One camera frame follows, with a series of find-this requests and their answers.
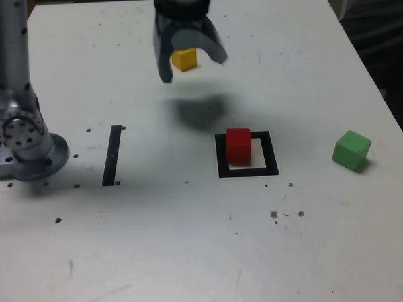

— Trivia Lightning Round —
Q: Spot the yellow cube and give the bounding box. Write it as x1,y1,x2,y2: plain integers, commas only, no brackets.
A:
170,48,198,73

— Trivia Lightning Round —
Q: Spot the black tape square outline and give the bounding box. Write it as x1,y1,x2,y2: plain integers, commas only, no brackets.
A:
214,130,280,179

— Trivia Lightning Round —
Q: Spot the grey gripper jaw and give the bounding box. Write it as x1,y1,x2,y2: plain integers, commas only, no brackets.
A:
170,17,229,66
151,16,179,84

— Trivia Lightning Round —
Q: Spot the black tape strip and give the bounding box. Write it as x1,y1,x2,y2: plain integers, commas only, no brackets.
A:
99,125,125,187

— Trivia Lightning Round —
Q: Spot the red cube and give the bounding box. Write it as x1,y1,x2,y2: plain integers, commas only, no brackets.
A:
224,127,253,166

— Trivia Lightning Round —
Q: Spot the green cube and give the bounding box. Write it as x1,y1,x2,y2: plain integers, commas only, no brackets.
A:
330,129,374,173

